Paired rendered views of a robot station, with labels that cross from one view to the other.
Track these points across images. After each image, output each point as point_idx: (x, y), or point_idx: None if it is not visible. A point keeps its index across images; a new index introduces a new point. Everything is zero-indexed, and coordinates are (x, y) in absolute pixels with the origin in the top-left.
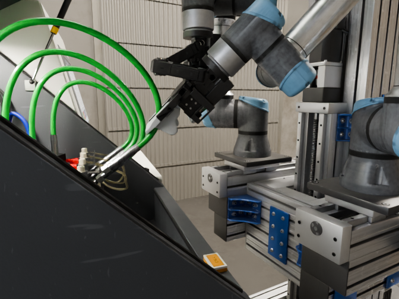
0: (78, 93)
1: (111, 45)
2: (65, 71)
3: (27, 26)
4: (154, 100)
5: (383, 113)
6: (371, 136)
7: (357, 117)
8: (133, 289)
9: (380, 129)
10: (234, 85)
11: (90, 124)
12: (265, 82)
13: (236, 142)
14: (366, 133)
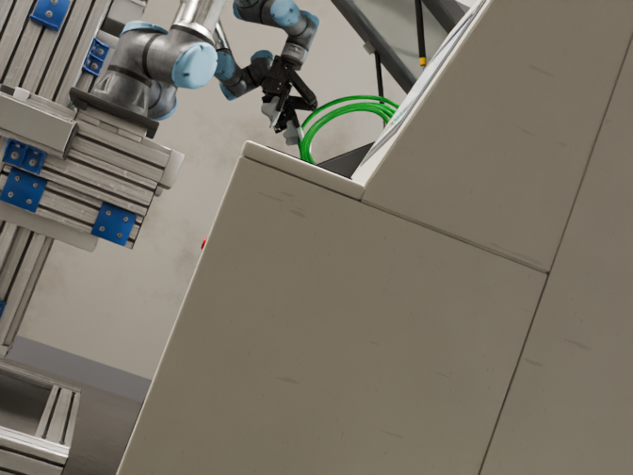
0: (425, 78)
1: (346, 101)
2: (384, 113)
3: (397, 108)
4: (306, 124)
5: (170, 92)
6: (159, 104)
7: (154, 85)
8: None
9: (166, 102)
10: (263, 103)
11: (357, 148)
12: (233, 84)
13: (147, 100)
14: (156, 100)
